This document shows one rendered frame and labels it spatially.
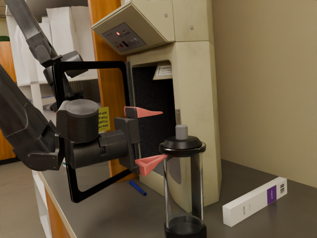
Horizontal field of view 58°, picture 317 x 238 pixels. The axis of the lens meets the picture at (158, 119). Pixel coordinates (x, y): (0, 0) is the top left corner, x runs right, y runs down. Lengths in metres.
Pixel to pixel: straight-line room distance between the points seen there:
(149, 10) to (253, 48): 0.53
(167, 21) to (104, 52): 0.37
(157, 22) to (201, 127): 0.31
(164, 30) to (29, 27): 0.46
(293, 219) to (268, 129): 0.40
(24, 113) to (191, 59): 0.45
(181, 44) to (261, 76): 0.44
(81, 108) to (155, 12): 0.34
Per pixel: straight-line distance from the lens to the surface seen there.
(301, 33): 1.02
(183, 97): 0.76
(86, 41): 2.11
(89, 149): 0.54
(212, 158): 0.85
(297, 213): 0.87
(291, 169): 1.11
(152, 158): 0.63
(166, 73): 0.85
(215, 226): 0.78
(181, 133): 0.64
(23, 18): 1.04
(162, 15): 0.75
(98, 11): 1.08
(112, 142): 0.55
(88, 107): 0.51
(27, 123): 0.53
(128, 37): 0.86
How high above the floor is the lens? 1.33
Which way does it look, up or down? 9 degrees down
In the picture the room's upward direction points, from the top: 5 degrees counter-clockwise
